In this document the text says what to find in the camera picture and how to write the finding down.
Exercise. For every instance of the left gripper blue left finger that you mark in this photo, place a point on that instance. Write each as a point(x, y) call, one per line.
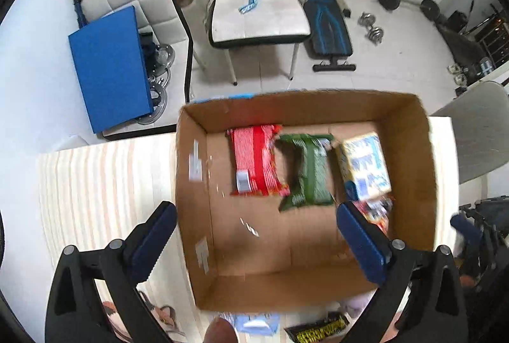
point(75, 312)

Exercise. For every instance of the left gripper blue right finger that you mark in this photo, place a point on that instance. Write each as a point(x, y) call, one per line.
point(419, 292)

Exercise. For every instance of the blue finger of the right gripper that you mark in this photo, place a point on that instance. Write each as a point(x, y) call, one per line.
point(469, 226)

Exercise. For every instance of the orange snack bag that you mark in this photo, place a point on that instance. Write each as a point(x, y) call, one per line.
point(376, 211)

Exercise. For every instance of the black shoe shine wipes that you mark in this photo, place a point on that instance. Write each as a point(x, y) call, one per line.
point(334, 323)

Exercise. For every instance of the blue white tissue box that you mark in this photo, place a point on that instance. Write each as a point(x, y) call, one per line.
point(363, 167)

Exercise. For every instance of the green snack packet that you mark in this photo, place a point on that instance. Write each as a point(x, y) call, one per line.
point(312, 160)

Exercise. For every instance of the red snack pack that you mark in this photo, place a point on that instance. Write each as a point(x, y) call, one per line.
point(255, 168)

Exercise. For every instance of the blue cat tissue pack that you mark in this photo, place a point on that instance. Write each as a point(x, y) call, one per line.
point(266, 324)

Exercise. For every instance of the person's left hand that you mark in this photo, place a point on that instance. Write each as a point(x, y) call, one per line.
point(220, 331)

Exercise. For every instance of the purple plush toy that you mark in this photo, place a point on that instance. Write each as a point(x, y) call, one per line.
point(354, 306)

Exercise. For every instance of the grey shell chair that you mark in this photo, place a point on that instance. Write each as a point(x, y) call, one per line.
point(480, 123)

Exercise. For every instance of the open cardboard box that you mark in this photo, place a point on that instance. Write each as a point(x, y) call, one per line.
point(241, 253)

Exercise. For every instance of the chrome dumbbell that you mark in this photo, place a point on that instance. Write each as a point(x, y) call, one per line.
point(367, 20)

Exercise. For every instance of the blue black weight bench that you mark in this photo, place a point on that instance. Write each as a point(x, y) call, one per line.
point(329, 38)

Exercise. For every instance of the floor barbell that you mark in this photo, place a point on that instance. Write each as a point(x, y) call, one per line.
point(429, 8)

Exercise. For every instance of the blue foam board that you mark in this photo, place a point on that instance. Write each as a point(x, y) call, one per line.
point(109, 62)

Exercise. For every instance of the white padded chair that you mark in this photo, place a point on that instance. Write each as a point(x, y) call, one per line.
point(254, 5)

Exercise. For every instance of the blue packet on chair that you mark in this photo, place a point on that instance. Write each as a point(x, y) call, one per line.
point(250, 6)

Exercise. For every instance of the white quilted side chair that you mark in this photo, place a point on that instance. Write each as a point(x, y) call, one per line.
point(165, 23)

